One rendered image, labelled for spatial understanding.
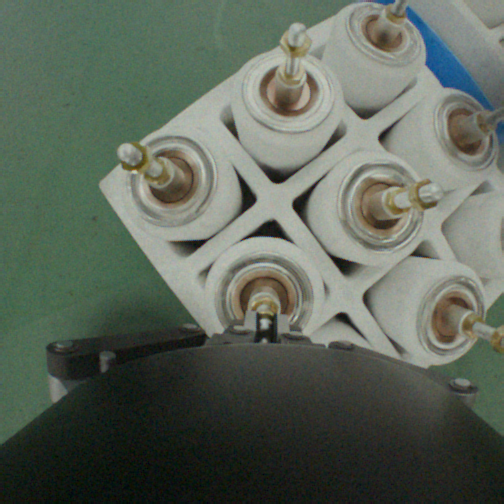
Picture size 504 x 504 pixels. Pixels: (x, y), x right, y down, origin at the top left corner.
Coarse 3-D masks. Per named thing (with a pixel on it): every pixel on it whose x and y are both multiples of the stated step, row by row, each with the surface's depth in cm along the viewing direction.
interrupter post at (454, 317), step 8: (448, 312) 23; (456, 312) 22; (464, 312) 21; (472, 312) 21; (448, 320) 23; (456, 320) 22; (464, 320) 21; (448, 328) 23; (456, 328) 22; (464, 336) 21
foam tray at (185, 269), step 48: (240, 144) 42; (336, 144) 31; (288, 192) 31; (480, 192) 33; (144, 240) 32; (192, 240) 43; (240, 240) 34; (288, 240) 39; (432, 240) 31; (192, 288) 32; (336, 288) 31; (384, 336) 31
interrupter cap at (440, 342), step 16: (432, 288) 24; (448, 288) 24; (464, 288) 24; (432, 304) 24; (448, 304) 24; (464, 304) 24; (480, 304) 24; (416, 320) 24; (432, 320) 24; (432, 336) 24; (448, 336) 24; (432, 352) 24; (448, 352) 24
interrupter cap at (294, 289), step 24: (240, 264) 24; (264, 264) 24; (288, 264) 24; (216, 288) 24; (240, 288) 24; (288, 288) 24; (312, 288) 24; (216, 312) 24; (240, 312) 25; (288, 312) 24
